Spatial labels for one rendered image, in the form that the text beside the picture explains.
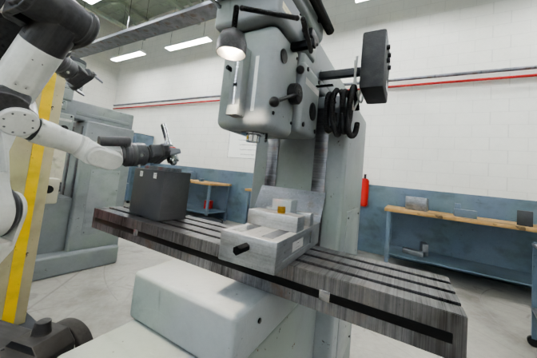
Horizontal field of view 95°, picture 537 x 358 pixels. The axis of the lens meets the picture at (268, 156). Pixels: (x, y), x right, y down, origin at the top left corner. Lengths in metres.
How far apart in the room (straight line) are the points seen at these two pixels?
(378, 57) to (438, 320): 0.76
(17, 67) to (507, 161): 5.15
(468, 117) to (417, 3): 2.28
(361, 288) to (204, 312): 0.34
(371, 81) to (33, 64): 0.95
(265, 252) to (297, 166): 0.64
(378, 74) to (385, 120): 4.10
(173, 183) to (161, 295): 0.43
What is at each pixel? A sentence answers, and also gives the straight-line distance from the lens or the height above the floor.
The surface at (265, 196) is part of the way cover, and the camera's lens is 1.18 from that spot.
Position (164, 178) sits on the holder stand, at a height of 1.12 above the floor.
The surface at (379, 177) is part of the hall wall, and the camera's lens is 4.91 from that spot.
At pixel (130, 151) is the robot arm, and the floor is 1.21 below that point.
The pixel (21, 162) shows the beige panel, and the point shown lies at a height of 1.10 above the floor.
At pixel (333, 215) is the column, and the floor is 1.04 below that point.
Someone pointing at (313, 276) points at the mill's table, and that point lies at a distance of 0.63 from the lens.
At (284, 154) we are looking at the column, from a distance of 1.18.
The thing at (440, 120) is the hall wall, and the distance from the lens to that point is 5.05.
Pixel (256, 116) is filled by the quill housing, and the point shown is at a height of 1.34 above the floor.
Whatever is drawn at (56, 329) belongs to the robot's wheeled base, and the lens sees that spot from 1.19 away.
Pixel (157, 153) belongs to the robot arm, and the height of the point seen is 1.22.
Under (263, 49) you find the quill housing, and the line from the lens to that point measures 0.80.
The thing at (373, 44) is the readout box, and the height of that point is 1.67.
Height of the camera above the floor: 1.17
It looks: 4 degrees up
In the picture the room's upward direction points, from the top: 6 degrees clockwise
